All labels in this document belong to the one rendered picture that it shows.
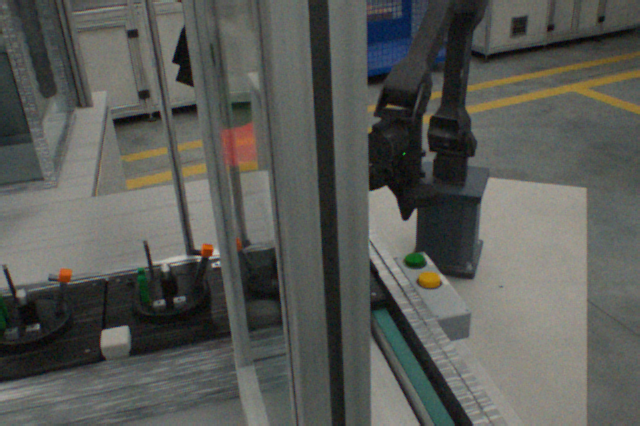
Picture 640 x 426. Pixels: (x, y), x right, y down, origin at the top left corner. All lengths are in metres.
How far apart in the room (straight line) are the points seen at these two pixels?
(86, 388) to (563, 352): 0.83
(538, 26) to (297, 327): 6.47
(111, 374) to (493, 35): 5.62
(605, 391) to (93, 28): 4.03
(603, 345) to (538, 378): 1.51
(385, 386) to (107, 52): 4.23
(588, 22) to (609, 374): 5.08
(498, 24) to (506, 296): 5.13
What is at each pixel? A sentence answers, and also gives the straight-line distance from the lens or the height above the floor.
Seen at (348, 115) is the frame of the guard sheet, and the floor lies 1.57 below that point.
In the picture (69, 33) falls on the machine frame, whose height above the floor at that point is 1.16.
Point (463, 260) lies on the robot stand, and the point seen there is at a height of 0.90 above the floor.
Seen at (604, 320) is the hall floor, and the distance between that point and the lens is 2.78.
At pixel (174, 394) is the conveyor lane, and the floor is 0.90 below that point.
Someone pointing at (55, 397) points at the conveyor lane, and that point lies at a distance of 1.08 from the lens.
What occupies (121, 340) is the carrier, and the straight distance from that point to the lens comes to 1.07.
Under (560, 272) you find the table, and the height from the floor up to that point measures 0.86.
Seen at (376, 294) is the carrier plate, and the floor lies 0.97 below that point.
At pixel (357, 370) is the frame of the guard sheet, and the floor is 1.46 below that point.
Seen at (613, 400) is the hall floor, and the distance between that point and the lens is 2.44.
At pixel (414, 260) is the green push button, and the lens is 1.21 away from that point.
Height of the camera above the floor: 1.63
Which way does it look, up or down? 29 degrees down
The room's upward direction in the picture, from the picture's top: 4 degrees counter-clockwise
